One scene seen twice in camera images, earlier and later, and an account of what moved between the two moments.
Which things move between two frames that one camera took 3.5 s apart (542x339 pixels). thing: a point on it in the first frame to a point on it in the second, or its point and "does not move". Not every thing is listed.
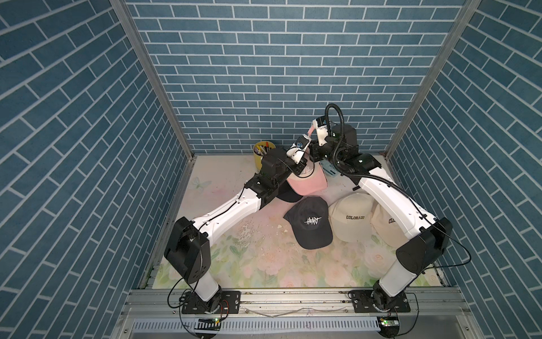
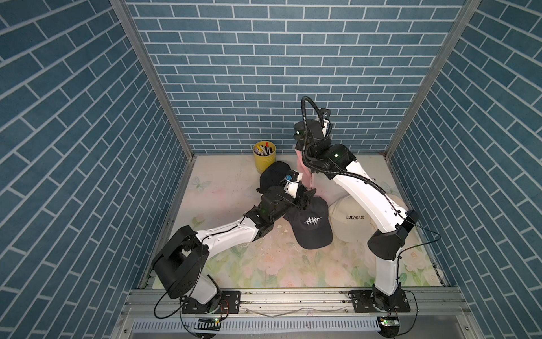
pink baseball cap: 316,183 does not move
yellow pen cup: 260,149 does not move
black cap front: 309,217 does not move
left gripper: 298,167 to 303,203
